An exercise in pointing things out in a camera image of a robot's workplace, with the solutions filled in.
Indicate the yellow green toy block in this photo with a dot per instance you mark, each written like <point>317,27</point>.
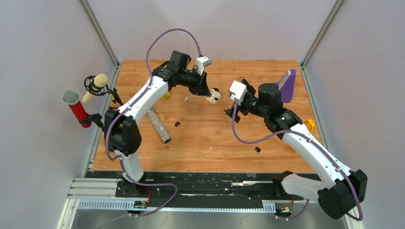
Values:
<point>167,96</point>

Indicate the beige microphone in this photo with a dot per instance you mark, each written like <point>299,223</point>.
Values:
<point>94,86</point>

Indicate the black mounting rail base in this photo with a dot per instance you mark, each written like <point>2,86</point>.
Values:
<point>201,190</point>

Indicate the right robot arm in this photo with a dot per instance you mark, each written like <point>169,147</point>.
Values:
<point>339,189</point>

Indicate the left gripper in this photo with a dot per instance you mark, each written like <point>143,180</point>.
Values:
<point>201,88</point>

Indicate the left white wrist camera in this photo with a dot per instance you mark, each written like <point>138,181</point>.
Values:
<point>201,63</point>

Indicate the white earbud charging case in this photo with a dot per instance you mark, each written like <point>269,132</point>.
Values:
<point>214,96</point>

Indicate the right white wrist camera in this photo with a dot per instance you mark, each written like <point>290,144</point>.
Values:
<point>237,91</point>

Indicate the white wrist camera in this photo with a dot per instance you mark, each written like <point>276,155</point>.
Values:
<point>237,91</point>
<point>201,63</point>

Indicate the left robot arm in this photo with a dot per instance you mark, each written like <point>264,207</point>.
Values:
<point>122,134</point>

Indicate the red microphone grey head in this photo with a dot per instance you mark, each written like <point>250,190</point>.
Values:
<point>71,98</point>

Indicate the silver glitter microphone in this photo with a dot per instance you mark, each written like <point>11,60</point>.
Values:
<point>159,127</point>

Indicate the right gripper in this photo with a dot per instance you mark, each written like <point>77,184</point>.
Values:
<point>250,93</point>

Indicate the purple stand with phone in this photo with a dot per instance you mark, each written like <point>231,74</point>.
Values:
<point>286,85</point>

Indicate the colourful toy car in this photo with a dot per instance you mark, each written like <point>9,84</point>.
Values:
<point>310,125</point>

